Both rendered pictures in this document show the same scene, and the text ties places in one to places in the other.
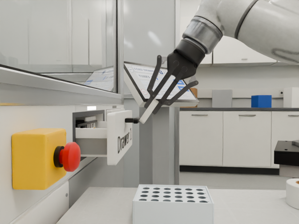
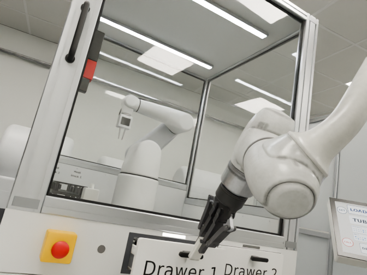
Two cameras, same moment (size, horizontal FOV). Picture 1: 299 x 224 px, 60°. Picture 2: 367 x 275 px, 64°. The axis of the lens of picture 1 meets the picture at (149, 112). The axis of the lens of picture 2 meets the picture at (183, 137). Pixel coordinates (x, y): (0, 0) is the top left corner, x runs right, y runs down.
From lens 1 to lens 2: 70 cm
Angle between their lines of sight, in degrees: 62
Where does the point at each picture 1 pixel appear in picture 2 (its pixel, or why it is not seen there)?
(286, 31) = (251, 177)
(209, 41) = (231, 183)
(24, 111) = (63, 220)
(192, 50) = (219, 191)
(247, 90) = not seen: outside the picture
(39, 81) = (82, 205)
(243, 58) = not seen: outside the picture
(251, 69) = not seen: outside the picture
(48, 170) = (45, 251)
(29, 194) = (54, 267)
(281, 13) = (256, 155)
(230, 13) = (239, 155)
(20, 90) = (65, 208)
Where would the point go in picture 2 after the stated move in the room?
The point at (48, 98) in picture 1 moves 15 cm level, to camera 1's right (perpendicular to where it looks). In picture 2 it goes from (92, 216) to (108, 225)
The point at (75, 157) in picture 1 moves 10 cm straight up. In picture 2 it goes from (56, 249) to (67, 206)
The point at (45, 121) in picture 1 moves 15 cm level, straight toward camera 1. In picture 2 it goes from (85, 229) to (31, 226)
